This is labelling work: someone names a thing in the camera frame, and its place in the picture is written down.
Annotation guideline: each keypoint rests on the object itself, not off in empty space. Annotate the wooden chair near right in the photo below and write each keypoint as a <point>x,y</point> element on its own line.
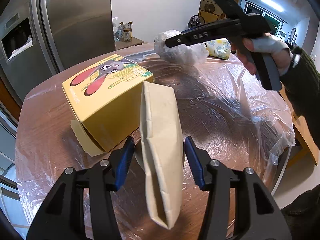
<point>302,135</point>

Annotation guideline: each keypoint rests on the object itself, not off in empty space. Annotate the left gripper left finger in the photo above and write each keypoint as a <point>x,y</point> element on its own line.
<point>61,214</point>

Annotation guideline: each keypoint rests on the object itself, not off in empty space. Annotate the clear plastic bag bundle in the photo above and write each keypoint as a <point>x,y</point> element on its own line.
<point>182,54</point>

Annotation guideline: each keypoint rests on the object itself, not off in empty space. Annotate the glass balcony door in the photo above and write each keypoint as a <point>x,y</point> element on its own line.
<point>273,21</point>

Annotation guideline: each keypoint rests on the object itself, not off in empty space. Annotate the black floor fan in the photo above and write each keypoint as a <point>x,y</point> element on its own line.
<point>196,21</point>

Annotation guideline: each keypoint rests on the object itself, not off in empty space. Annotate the brown paper bag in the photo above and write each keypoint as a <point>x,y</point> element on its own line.
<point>162,153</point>

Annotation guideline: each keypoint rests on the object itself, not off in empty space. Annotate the right hand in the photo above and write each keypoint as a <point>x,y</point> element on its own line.
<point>272,45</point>

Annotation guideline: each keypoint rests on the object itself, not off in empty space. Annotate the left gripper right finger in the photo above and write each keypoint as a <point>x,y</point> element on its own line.
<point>257,216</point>

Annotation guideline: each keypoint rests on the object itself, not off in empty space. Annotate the floral tissue pack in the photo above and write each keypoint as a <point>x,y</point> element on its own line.
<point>220,48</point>

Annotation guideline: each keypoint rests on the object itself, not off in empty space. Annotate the small wooden side table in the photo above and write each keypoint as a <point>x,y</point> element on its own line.
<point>134,42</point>

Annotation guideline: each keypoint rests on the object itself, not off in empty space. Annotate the yellow cartoon cardboard box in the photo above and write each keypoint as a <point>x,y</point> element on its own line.
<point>105,100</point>

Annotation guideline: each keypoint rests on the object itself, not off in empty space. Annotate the stainless steel refrigerator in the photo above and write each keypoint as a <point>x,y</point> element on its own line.
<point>41,38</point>

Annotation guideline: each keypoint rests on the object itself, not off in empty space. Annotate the glass jar with lid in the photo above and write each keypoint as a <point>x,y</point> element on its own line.
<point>126,31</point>

